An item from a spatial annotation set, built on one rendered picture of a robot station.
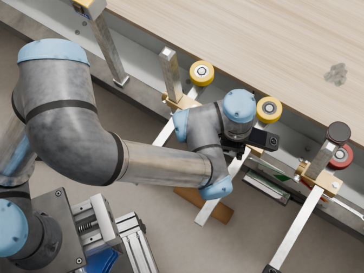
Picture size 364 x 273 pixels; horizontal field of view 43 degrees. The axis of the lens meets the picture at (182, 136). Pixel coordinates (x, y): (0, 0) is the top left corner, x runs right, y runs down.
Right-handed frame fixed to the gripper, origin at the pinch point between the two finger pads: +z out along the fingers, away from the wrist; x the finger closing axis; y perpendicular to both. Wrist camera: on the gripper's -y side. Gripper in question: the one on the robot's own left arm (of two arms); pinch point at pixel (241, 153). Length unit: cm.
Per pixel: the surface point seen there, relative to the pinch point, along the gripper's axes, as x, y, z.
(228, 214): 2, 2, 85
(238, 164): 1.0, 0.3, 8.4
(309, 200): 7.9, -22.3, 7.2
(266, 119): -13.4, -5.4, 2.7
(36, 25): -44, 91, 23
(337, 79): -31.1, -24.6, 2.5
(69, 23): -52, 82, 31
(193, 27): -41.7, 24.5, 3.2
